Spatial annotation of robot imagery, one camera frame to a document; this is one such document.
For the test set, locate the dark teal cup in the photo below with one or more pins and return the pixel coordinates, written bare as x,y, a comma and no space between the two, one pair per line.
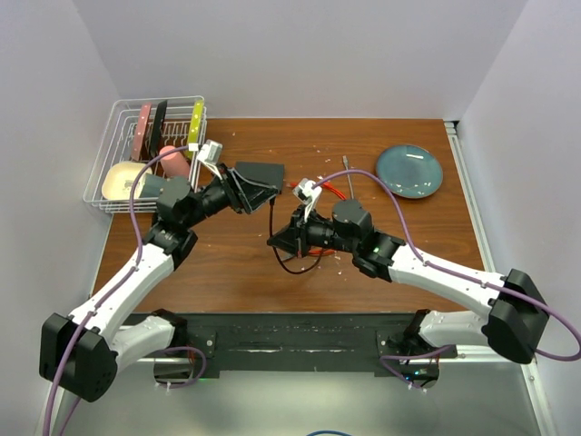
149,186

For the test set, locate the yellow-green plate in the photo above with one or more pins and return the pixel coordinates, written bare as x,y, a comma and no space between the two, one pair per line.
194,130

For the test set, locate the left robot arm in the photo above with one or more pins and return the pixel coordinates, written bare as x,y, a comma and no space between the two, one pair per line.
85,350

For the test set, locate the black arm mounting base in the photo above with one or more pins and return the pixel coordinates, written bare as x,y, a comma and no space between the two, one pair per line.
306,342

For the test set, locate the teal ceramic plate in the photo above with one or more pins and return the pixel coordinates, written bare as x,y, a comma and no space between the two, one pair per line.
409,171

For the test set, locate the pink cup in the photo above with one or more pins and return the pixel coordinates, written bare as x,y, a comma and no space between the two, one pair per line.
174,163

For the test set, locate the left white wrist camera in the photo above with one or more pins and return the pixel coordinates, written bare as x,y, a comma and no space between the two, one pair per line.
209,154

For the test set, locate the cream square bowl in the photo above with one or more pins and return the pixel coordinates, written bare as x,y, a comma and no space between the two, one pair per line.
119,180

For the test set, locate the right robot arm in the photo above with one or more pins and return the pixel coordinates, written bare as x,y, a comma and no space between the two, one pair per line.
502,312

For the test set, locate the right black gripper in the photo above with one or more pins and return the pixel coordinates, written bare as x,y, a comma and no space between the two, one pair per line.
293,238

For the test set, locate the black plate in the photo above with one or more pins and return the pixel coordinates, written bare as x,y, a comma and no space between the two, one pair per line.
157,128

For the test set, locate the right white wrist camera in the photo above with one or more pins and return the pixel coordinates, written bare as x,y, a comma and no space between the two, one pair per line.
308,192

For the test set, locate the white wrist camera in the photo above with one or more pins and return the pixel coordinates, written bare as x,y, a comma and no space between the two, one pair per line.
209,154
308,192

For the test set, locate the white wire dish rack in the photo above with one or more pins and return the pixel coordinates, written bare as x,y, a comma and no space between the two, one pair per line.
117,143

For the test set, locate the pink plate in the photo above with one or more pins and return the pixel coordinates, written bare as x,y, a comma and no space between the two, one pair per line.
140,131

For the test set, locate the black network switch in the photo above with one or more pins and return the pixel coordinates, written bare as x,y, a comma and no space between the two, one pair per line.
268,173

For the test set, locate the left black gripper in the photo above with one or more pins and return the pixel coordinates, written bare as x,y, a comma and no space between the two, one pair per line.
250,194

